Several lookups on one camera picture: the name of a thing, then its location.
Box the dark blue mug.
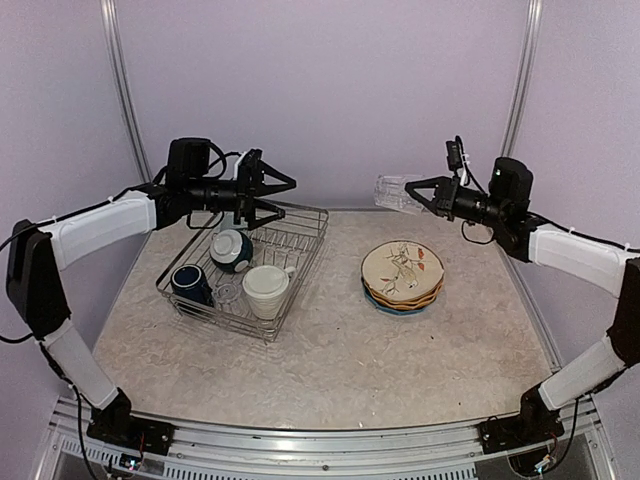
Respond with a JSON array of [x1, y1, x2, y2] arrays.
[[170, 264, 215, 307]]

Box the wire dish rack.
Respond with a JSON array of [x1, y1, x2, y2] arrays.
[[155, 202, 329, 342]]

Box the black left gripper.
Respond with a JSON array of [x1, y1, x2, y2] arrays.
[[188, 158, 297, 230]]

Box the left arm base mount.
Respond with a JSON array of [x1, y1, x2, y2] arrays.
[[87, 416, 175, 456]]

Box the blue polka dot plate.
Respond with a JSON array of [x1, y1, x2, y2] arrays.
[[363, 288, 428, 316]]

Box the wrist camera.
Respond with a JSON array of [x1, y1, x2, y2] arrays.
[[233, 149, 262, 181], [446, 135, 471, 187]]

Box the cream plate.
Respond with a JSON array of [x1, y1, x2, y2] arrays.
[[361, 240, 444, 300]]

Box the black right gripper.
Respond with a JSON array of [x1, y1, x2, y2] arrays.
[[407, 174, 509, 227]]

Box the cream ribbed mug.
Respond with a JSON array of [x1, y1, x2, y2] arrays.
[[242, 265, 296, 320]]

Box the light blue patterned bowl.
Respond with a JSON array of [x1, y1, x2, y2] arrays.
[[220, 212, 235, 231]]

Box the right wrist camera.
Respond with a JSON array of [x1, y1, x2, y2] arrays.
[[446, 135, 471, 187]]

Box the aluminium corner post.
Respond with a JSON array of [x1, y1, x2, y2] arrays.
[[100, 0, 152, 182], [501, 0, 544, 157]]

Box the right aluminium corner post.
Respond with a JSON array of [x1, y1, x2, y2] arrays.
[[501, 0, 544, 157]]

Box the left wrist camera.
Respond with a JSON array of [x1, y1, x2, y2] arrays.
[[233, 149, 262, 181]]

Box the aluminium front rail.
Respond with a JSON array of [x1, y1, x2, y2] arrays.
[[47, 394, 609, 480]]

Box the yellow polka dot plate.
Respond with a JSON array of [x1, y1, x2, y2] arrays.
[[369, 291, 438, 310]]

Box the dark teal bowl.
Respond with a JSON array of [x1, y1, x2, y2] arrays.
[[209, 229, 253, 274]]

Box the clear glass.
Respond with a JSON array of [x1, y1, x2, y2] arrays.
[[213, 282, 245, 315], [374, 175, 425, 215]]

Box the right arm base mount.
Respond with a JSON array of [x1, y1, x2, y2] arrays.
[[476, 415, 565, 454]]

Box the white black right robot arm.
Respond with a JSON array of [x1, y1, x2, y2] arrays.
[[405, 157, 639, 451]]

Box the left aluminium corner post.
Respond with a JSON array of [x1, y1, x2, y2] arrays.
[[100, 0, 152, 182]]

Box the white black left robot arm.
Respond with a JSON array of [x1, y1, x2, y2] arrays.
[[3, 137, 296, 445]]

